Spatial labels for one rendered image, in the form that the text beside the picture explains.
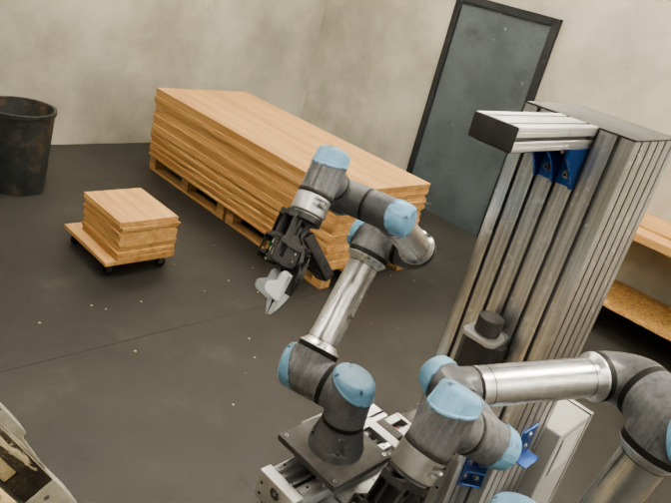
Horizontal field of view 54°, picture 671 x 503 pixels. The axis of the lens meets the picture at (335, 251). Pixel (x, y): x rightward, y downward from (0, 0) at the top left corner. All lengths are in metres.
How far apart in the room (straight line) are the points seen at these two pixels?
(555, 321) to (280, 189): 3.71
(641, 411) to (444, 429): 0.44
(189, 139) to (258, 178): 0.97
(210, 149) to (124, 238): 1.54
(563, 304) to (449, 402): 0.56
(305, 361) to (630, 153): 0.92
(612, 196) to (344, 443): 0.89
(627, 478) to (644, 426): 0.10
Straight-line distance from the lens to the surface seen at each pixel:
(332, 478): 1.75
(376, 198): 1.40
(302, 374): 1.73
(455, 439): 1.01
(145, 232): 4.46
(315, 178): 1.34
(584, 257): 1.44
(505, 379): 1.20
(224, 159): 5.50
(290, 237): 1.32
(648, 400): 1.31
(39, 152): 5.52
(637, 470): 1.34
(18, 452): 1.56
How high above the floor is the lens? 2.21
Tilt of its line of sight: 24 degrees down
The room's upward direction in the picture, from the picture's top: 15 degrees clockwise
